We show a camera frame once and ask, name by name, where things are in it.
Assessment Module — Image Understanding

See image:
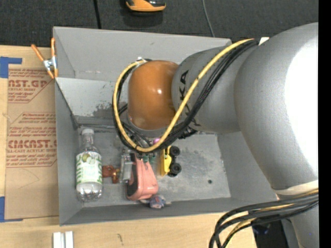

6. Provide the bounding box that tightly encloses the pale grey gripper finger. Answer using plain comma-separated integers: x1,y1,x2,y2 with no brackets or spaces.
119,153,134,183

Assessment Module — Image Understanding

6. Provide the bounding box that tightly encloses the brown copper pipe fitting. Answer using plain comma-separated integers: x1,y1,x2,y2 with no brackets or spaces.
101,165,121,184

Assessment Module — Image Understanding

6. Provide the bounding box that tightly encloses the pink and black plastic toy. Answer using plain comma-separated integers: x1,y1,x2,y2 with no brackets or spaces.
125,152,159,202

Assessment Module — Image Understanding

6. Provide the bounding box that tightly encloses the yellow toy truck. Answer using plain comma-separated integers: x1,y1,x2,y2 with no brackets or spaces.
159,145,183,178

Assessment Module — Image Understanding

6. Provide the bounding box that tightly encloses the clear plastic bottle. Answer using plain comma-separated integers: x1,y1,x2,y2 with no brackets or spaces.
75,128,104,203

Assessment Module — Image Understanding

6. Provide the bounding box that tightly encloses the blue and purple toy figure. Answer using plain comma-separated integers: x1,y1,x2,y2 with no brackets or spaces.
140,194,172,210

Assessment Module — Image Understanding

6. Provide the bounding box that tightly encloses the grey metal bin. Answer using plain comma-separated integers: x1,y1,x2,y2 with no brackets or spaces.
52,26,279,226

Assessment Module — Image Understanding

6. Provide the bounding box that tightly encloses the brown cardboard board red print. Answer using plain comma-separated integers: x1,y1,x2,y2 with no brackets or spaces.
0,44,60,223

